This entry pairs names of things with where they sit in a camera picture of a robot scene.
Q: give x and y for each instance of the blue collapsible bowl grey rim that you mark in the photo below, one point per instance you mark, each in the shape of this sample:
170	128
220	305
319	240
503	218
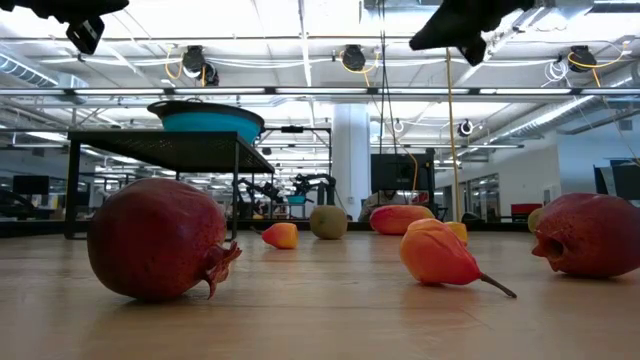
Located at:
210	121

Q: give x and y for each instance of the small yellow fruit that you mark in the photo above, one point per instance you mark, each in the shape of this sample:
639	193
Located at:
460	230

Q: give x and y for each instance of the long ceiling light rail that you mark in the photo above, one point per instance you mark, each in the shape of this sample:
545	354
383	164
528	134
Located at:
320	91

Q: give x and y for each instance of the dark red pomegranate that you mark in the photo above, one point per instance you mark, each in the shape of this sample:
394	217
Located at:
155	240

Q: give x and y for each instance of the small orange yellow pear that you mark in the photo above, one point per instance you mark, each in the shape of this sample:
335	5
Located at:
282	236

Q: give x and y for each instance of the red orange mango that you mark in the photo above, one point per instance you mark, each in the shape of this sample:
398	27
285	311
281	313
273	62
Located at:
397	219

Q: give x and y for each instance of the red box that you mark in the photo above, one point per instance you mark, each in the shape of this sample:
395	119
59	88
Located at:
526	209

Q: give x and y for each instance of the green-brown kiwi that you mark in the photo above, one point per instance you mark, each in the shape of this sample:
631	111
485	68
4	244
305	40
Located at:
328	222

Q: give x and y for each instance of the black mesh metal shelf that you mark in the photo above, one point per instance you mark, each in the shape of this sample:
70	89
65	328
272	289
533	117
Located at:
165	147

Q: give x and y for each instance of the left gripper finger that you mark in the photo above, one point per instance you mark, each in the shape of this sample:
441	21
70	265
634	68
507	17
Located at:
60	7
86	35

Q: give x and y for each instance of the white pillar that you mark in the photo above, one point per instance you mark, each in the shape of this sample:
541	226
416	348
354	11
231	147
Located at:
350	150

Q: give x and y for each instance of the small background blue bowl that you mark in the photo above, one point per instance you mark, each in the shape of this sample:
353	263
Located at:
296	199

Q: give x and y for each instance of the orange pear with stem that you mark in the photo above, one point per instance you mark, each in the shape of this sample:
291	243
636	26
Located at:
435	255

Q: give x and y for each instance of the red-orange pomegranate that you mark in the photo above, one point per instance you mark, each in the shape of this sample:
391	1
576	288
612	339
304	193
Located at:
590	235

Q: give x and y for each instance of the black screen on stand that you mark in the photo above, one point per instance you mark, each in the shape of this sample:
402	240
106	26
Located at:
397	172

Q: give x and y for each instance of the small green fruit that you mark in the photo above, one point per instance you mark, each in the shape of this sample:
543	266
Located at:
534	220

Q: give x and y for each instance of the dark wall screen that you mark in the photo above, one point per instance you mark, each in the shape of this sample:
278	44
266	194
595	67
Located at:
625	180

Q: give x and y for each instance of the person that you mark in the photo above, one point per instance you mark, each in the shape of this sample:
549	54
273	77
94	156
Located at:
380	200

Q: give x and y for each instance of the background black robot arm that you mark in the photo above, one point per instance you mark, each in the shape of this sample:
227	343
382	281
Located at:
312	185
260	190

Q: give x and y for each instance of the black background rig frame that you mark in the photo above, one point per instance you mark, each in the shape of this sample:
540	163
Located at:
292	129

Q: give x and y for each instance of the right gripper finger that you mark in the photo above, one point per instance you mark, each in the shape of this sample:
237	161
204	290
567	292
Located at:
460	22
475	50

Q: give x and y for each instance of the black desk monitor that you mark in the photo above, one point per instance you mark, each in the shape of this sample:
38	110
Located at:
30	185

